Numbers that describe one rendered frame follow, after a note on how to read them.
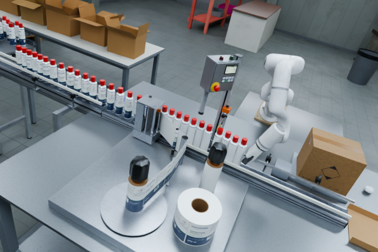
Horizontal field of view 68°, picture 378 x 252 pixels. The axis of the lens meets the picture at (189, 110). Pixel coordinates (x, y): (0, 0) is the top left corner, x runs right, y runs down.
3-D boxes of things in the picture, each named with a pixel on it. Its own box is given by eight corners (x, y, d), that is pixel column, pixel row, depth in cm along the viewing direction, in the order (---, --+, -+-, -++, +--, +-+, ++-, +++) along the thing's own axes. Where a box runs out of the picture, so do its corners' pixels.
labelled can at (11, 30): (18, 45, 261) (15, 23, 251) (13, 46, 257) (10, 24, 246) (13, 43, 262) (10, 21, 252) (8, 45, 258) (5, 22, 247)
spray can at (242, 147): (230, 165, 172) (239, 139, 162) (233, 161, 177) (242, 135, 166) (238, 169, 171) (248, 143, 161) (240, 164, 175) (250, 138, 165)
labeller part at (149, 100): (136, 102, 166) (136, 100, 165) (146, 95, 175) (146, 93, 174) (156, 110, 162) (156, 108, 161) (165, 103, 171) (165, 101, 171)
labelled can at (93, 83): (87, 102, 202) (87, 76, 191) (92, 99, 206) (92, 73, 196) (93, 104, 201) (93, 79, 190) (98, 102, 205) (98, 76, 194)
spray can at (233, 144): (223, 164, 172) (232, 138, 162) (223, 158, 177) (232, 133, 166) (231, 166, 172) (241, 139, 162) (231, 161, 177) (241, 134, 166)
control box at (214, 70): (199, 85, 166) (206, 55, 157) (221, 83, 175) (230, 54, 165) (208, 93, 159) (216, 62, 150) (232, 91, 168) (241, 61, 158)
